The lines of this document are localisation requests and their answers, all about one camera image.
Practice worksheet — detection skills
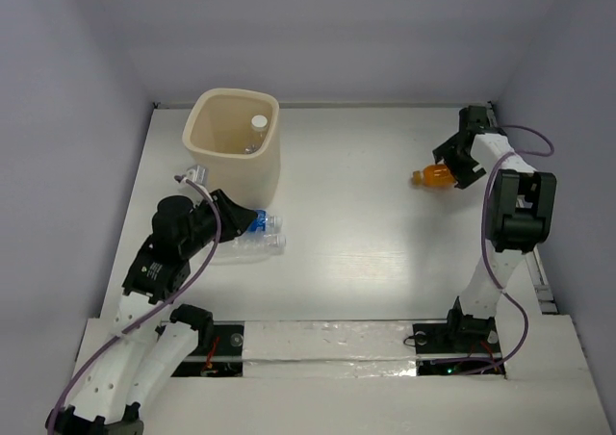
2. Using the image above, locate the beige plastic waste bin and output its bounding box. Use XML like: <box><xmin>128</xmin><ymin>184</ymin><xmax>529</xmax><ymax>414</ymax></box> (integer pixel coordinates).
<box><xmin>182</xmin><ymin>88</ymin><xmax>281</xmax><ymax>209</ymax></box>

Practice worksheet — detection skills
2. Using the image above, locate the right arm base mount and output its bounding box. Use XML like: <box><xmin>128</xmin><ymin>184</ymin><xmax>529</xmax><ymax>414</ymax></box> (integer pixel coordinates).
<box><xmin>403</xmin><ymin>322</ymin><xmax>506</xmax><ymax>376</ymax></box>

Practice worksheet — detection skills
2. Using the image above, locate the square clear bottle white cap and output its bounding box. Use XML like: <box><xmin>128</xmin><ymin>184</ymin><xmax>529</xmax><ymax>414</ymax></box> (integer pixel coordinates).
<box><xmin>244</xmin><ymin>115</ymin><xmax>269</xmax><ymax>154</ymax></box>

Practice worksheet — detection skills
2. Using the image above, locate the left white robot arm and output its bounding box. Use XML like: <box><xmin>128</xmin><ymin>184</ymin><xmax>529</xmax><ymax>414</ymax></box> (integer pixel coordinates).
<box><xmin>45</xmin><ymin>188</ymin><xmax>258</xmax><ymax>434</ymax></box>

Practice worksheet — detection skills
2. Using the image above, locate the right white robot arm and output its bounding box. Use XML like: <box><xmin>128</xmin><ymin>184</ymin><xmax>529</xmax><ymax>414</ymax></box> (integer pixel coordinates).
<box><xmin>432</xmin><ymin>105</ymin><xmax>557</xmax><ymax>352</ymax></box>

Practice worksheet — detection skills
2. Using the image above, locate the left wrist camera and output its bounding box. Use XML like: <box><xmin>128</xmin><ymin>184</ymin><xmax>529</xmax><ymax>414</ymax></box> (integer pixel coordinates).
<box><xmin>183</xmin><ymin>165</ymin><xmax>209</xmax><ymax>188</ymax></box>

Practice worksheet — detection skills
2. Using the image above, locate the clear plastic bottle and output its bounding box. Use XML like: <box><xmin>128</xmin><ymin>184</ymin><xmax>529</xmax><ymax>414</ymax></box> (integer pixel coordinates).
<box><xmin>212</xmin><ymin>234</ymin><xmax>286</xmax><ymax>265</ymax></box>

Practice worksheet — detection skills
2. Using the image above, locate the orange drink bottle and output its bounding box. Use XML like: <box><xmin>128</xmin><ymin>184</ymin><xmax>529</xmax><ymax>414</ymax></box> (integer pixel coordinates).
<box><xmin>410</xmin><ymin>164</ymin><xmax>456</xmax><ymax>189</ymax></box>

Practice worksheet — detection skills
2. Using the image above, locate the clear bottle blue label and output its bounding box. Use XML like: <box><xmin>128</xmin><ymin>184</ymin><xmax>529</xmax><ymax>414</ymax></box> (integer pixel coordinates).
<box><xmin>246</xmin><ymin>209</ymin><xmax>283</xmax><ymax>234</ymax></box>

